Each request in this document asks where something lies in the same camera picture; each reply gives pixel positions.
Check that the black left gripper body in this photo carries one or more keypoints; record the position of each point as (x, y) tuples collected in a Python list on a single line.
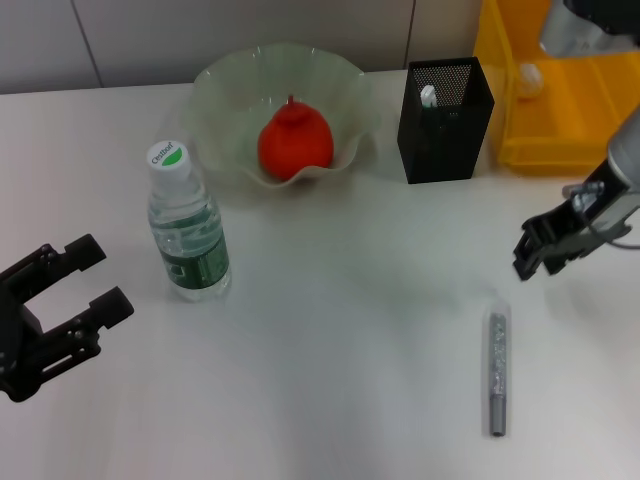
[(15, 350)]

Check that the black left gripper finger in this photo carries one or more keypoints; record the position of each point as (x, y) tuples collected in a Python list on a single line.
[(110, 305), (75, 255)]

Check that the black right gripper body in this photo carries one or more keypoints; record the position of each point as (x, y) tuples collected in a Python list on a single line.
[(600, 210)]

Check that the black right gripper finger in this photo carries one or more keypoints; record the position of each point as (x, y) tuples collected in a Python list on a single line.
[(565, 260), (530, 255)]

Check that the clear water bottle green label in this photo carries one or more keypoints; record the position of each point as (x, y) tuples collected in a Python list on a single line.
[(185, 225)]

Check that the grey marker pen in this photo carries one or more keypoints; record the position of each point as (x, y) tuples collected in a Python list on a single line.
[(496, 375)]

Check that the white paper ball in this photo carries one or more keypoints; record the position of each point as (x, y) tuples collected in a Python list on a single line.
[(530, 77)]

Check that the mint green pen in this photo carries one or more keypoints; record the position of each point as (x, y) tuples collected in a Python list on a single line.
[(428, 97)]

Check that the translucent green wavy fruit plate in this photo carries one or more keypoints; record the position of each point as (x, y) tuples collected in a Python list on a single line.
[(340, 100)]

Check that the black mesh pen holder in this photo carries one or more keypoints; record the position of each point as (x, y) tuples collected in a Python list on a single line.
[(440, 150)]

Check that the yellow plastic storage bin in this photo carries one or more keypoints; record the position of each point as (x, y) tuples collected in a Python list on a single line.
[(560, 135)]

